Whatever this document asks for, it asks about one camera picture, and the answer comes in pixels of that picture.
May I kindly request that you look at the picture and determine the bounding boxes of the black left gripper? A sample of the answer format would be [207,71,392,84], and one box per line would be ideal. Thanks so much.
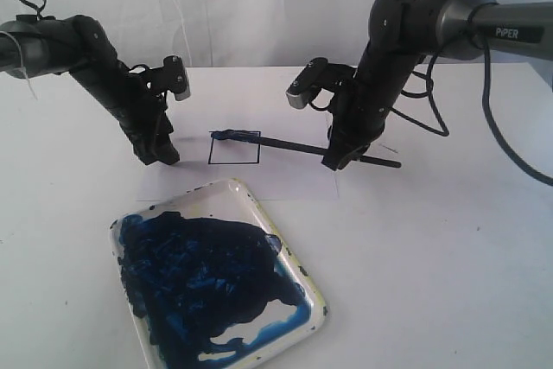
[112,61,180,166]

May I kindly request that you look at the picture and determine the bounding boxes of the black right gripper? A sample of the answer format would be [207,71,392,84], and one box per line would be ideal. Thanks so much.
[321,64,402,170]

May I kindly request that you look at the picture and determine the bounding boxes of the white paper with square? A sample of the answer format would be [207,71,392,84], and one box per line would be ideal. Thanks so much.
[137,111,338,201]

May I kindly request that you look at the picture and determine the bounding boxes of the black paintbrush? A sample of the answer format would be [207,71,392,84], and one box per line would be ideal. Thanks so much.
[210,129,402,169]

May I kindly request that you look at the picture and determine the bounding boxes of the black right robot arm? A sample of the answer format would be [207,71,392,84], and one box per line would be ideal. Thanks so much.
[317,0,552,170]

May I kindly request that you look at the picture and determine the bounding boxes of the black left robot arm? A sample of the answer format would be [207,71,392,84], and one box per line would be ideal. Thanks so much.
[1,15,190,165]

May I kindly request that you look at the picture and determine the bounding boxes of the white paint tray blue paint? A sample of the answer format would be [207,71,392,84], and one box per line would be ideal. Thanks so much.
[110,178,328,368]

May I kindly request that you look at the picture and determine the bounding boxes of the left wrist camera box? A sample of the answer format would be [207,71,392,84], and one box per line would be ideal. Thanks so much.
[163,55,191,101]

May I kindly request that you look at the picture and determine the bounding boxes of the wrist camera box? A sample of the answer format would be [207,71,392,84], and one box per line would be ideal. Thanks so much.
[286,57,328,110]
[163,55,191,101]

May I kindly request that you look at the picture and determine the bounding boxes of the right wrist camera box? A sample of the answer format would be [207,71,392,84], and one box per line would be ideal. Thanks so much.
[286,57,328,110]

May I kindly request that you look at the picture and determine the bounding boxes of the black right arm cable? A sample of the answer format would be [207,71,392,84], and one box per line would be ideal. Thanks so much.
[401,0,553,187]

